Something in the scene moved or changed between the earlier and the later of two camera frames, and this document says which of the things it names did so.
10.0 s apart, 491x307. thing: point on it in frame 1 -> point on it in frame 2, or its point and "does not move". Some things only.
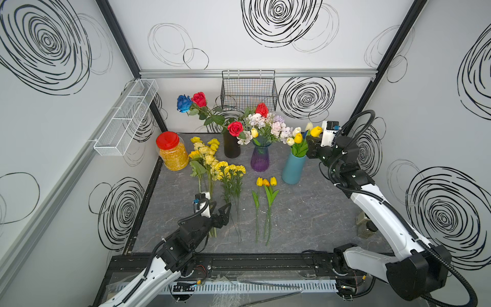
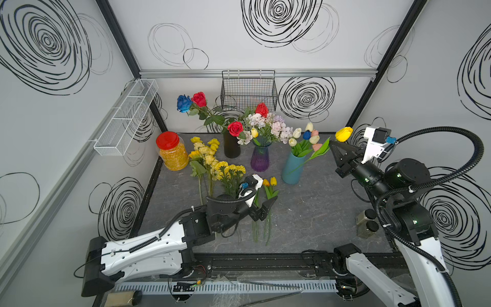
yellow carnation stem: x=230 y=173 does not move
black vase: x=231 y=147 does not move
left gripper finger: x=224 y=211 -> x=265 y=208
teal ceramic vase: x=293 y=171 does not move
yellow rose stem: x=210 y=162 does not move
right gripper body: x=325 y=153 -> x=366 y=174
